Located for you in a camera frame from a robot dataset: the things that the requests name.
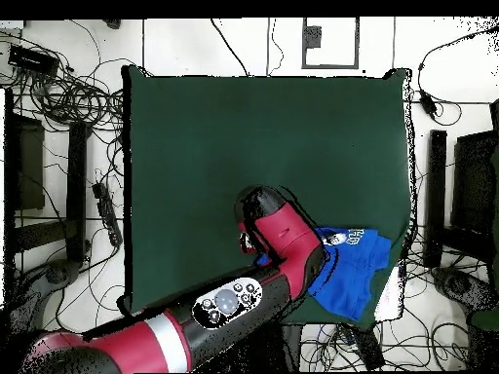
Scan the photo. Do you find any thin black cable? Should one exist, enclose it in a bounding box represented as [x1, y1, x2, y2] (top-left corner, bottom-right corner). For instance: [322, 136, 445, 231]
[266, 18, 286, 76]

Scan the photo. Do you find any black metal frame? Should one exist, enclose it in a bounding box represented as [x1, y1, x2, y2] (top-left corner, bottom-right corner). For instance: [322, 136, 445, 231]
[3, 88, 79, 254]

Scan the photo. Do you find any black upright stand bar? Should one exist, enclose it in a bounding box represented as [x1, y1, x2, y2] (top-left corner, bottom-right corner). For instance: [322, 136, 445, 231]
[423, 130, 448, 270]
[65, 121, 89, 263]

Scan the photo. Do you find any grey stand foot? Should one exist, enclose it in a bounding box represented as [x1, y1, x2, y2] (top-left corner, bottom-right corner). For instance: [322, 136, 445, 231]
[7, 258, 82, 336]
[430, 266, 497, 314]

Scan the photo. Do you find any black cable tangle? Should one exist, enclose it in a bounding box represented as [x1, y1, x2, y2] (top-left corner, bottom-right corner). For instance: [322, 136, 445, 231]
[7, 22, 127, 134]

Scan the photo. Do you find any thick black cable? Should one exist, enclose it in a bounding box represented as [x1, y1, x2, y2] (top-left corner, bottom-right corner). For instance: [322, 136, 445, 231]
[210, 18, 251, 78]

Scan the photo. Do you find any grey rectangular frame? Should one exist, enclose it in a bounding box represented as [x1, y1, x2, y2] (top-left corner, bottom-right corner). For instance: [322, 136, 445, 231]
[300, 17, 361, 71]

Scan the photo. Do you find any blue printed shirt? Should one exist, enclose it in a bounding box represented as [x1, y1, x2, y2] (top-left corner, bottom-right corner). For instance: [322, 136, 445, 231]
[254, 226, 394, 323]

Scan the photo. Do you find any black flat box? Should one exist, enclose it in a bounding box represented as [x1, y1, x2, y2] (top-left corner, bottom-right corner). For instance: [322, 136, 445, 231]
[348, 324, 386, 371]

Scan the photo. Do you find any black power adapter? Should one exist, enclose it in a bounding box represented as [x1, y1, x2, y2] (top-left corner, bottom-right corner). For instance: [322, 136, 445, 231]
[418, 90, 439, 121]

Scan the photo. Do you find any dark green table cloth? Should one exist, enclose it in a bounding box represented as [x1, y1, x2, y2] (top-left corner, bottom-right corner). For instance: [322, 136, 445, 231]
[119, 64, 415, 332]

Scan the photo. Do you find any small dark grey box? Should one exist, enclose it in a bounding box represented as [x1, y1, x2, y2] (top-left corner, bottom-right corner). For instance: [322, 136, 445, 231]
[303, 24, 324, 50]

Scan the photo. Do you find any large black box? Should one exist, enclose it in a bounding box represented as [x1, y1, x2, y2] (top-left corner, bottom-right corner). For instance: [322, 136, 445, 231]
[450, 130, 499, 236]

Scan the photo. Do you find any black power strip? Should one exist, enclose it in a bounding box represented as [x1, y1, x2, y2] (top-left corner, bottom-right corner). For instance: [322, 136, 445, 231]
[92, 181, 124, 248]

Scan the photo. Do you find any black electronics box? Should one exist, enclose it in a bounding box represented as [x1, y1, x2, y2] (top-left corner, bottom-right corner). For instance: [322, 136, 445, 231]
[7, 44, 60, 78]

